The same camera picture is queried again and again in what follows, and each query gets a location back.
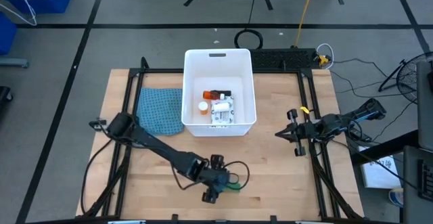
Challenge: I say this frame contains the yellow extension cable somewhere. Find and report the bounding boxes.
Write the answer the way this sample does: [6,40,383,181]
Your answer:
[293,0,319,48]

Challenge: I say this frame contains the teal patterned cloth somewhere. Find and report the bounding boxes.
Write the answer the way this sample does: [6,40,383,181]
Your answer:
[135,87,185,137]

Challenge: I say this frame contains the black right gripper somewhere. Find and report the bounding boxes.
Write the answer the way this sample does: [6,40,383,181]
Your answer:
[274,108,319,158]

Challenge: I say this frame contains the black floor fan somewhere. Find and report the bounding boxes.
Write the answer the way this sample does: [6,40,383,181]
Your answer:
[378,50,433,105]

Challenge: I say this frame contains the white printed paper box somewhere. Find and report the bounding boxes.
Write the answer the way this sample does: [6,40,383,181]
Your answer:
[357,145,403,189]

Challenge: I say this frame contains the dark amber pill bottle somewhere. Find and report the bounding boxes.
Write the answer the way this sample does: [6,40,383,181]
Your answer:
[202,90,226,101]

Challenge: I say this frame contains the black perforated box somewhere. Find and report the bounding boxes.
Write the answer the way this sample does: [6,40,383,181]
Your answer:
[249,47,322,71]

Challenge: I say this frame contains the black floor cable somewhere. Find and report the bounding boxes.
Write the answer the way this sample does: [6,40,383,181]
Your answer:
[329,57,417,99]

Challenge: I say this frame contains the blue and white shoe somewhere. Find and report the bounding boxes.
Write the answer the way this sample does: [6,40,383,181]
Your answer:
[388,187,405,208]

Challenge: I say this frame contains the grey metal bar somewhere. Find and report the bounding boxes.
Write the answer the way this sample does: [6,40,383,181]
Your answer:
[0,58,30,69]

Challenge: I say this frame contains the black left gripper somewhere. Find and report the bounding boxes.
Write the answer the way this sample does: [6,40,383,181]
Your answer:
[199,154,240,205]

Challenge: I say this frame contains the white cable loop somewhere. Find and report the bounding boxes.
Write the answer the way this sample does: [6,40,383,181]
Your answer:
[316,43,335,70]

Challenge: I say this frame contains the small white bottle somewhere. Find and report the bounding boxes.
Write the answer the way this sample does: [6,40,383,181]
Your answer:
[212,102,231,113]

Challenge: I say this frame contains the white plastic bin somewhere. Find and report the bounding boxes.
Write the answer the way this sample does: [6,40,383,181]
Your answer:
[181,48,257,138]

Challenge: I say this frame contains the white wire hanger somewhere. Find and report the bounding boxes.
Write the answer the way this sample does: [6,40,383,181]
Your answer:
[0,0,38,27]

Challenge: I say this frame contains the black caster foot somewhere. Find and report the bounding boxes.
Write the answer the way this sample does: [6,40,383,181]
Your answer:
[0,85,14,107]

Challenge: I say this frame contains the white printed gauze packet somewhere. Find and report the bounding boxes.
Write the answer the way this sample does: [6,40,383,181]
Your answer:
[210,95,235,125]

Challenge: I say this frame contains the coiled black cable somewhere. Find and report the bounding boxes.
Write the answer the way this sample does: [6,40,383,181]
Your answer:
[233,28,265,50]

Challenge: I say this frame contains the black metal table frame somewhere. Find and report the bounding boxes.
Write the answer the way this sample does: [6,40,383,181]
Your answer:
[80,56,365,221]

